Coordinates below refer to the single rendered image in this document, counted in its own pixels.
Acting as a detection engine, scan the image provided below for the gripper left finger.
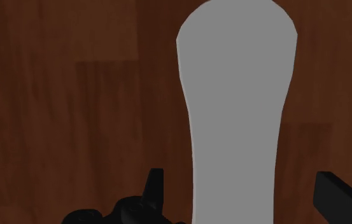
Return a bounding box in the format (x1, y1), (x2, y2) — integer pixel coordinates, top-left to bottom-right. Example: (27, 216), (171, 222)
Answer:
(61, 168), (187, 224)

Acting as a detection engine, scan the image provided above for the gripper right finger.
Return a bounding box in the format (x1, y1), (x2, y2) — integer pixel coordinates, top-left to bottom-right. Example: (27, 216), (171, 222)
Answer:
(313, 171), (352, 224)

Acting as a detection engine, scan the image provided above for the grey flat spatula-shaped object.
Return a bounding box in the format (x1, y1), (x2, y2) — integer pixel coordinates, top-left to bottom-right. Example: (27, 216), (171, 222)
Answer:
(175, 0), (299, 224)

